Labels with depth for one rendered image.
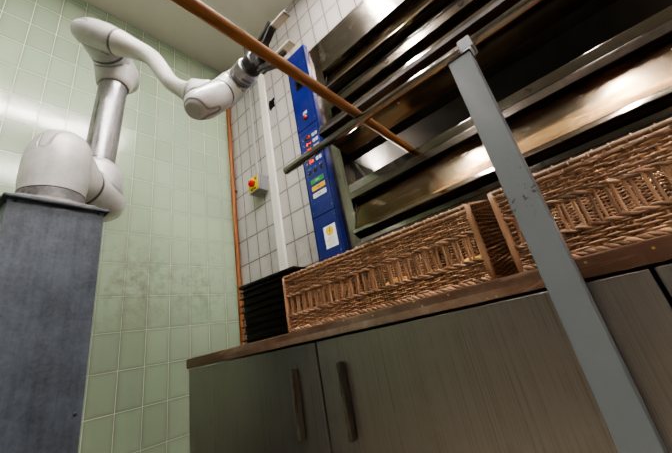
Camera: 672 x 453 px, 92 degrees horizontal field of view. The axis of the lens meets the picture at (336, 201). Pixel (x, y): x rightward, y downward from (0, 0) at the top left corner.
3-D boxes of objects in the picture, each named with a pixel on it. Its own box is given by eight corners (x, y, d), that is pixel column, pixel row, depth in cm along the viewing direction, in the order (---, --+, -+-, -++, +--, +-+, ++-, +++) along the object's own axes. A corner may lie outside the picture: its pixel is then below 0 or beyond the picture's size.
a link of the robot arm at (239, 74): (252, 92, 121) (262, 82, 118) (230, 80, 114) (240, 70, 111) (250, 74, 125) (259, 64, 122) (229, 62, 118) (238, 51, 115)
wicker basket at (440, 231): (382, 321, 122) (365, 250, 133) (545, 283, 92) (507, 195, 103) (284, 335, 86) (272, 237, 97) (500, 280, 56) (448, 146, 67)
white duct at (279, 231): (299, 410, 143) (255, 43, 235) (306, 410, 140) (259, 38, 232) (296, 411, 142) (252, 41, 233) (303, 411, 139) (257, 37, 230)
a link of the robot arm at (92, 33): (122, 19, 122) (136, 49, 134) (78, 2, 123) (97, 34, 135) (98, 40, 117) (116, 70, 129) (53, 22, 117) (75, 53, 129)
